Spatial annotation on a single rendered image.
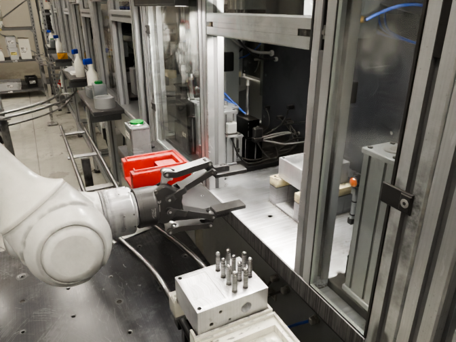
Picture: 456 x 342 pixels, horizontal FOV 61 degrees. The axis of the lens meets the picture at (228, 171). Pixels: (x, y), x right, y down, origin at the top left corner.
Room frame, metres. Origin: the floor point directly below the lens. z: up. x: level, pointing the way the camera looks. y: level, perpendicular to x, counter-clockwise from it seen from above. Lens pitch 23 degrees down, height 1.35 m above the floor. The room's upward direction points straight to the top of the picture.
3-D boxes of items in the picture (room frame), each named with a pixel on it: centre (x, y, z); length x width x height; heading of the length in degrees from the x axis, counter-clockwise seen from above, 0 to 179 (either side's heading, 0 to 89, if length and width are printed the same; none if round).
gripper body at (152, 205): (0.66, 0.13, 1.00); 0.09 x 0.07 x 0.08; 116
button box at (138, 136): (1.12, 0.26, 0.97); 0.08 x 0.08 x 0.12; 27
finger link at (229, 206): (0.72, 0.00, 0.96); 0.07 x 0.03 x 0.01; 116
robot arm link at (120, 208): (0.62, 0.20, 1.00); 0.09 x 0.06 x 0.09; 26
